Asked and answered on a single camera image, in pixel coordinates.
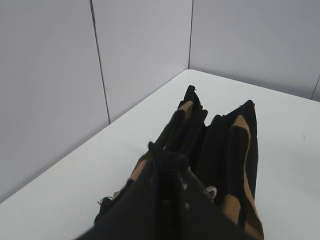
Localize black tote bag tan handles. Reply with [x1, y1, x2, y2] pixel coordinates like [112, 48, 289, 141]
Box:
[94, 85, 264, 240]

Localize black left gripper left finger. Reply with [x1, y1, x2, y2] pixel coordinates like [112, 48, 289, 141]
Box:
[77, 160, 161, 240]

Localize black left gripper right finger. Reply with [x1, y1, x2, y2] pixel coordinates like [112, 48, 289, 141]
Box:
[174, 170, 258, 240]

